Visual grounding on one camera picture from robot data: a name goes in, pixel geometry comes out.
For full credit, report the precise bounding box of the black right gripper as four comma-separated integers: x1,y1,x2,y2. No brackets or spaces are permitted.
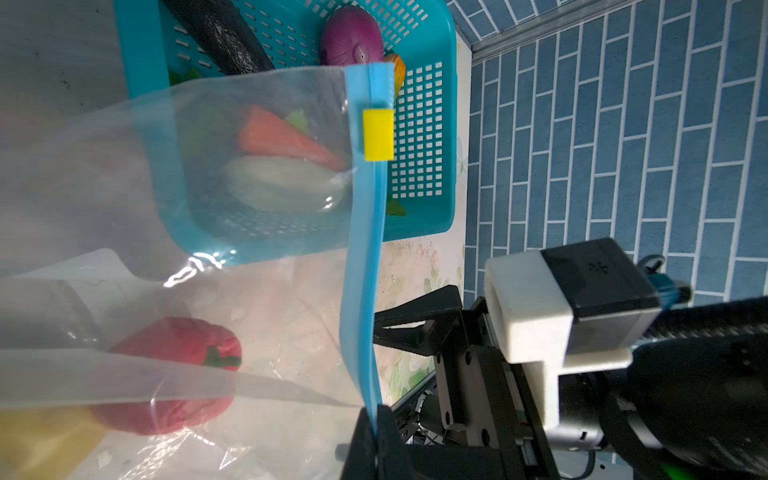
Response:
373,285,606,479

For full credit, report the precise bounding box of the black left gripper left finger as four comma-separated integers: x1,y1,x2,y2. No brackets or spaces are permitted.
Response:
340,408,378,480

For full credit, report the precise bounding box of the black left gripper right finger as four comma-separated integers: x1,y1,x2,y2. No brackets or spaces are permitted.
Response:
376,405,415,480

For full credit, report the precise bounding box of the red toy pepper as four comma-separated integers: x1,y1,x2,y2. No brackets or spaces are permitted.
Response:
90,317,243,436

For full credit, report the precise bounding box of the clear zip top bag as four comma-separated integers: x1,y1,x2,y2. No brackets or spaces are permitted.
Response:
1,97,381,479

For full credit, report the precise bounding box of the toy corn cob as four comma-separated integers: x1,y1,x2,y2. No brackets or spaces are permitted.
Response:
384,53,407,98

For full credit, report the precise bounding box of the purple toy onion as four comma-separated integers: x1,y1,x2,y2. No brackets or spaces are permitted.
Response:
320,5,384,66

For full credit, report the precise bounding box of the yellow toy potato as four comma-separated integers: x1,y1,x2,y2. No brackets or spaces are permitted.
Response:
1,407,107,479

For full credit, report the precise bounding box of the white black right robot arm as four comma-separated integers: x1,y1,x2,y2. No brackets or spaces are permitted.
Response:
374,285,767,479

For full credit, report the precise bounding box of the white toy radish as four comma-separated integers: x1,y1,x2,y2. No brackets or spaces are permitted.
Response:
223,155,351,214

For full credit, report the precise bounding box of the teal plastic basket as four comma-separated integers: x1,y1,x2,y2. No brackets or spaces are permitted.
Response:
115,1,457,267

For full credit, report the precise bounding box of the orange toy carrot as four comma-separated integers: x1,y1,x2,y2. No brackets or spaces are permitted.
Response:
238,106,348,171

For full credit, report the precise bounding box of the black toy eggplant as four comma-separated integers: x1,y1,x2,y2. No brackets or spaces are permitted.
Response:
164,0,276,75

